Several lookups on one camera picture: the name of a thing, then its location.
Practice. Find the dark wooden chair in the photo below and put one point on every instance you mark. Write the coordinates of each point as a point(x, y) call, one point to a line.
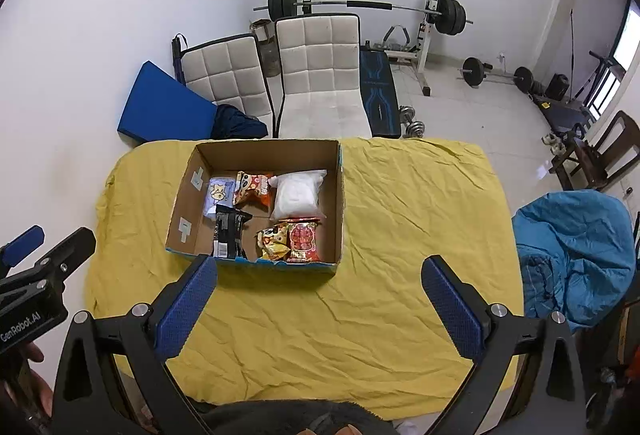
point(603, 164)

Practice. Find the orange panda snack bag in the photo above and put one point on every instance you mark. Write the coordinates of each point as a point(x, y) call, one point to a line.
point(252, 188)

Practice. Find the black sit-up bench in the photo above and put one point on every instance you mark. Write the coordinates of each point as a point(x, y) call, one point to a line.
point(561, 113)

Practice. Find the yellow panda chip bag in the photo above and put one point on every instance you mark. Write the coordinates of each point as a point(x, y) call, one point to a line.
point(272, 243)

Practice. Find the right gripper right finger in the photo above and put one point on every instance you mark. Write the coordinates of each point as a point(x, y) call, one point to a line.
point(548, 396)

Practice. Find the left white padded chair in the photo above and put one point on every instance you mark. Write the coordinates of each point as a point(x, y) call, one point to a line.
point(226, 70)

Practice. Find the red snack bag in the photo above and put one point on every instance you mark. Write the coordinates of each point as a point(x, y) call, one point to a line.
point(302, 234)

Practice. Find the loaded barbell on rack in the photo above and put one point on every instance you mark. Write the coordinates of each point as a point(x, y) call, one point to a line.
point(449, 16)

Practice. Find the milk carton cardboard box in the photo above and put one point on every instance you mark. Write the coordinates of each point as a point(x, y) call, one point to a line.
point(211, 163)

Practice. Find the blue quilt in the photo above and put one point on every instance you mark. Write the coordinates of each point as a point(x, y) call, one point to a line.
point(576, 253)

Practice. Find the right white padded chair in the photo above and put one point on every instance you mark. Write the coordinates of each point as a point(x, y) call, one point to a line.
point(320, 77)

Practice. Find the yellow tablecloth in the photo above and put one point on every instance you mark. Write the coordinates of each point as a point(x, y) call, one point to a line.
point(363, 331)

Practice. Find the white powder bag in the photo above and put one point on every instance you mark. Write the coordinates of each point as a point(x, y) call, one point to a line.
point(297, 194)

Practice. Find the black blue bench pad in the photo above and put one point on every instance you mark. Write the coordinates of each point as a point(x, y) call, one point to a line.
point(378, 93)

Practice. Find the floor barbell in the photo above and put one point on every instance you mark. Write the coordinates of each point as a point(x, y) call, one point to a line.
point(474, 72)

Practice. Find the left hand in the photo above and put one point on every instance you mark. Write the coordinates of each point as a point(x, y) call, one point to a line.
point(22, 385)

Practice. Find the dark blue cloth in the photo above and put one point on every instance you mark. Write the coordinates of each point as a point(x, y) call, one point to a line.
point(232, 123)

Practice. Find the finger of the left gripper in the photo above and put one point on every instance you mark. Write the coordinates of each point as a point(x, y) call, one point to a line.
point(62, 260)
point(12, 253)

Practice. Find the weight bench rack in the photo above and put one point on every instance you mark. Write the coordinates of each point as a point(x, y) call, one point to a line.
point(415, 55)

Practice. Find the white padded chair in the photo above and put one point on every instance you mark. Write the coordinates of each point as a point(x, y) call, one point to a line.
point(320, 77)
point(226, 70)

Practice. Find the black snack bag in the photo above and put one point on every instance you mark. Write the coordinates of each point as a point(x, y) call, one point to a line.
point(229, 226)

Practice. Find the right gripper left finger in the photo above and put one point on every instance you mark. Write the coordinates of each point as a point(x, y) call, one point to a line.
point(89, 396)

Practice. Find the blue foam mat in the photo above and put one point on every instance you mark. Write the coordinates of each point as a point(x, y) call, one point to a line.
point(160, 108)

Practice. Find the dumbbell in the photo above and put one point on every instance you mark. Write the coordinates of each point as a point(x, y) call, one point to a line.
point(412, 127)

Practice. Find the blue cartoon tissue pack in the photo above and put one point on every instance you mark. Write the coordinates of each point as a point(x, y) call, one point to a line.
point(220, 197)

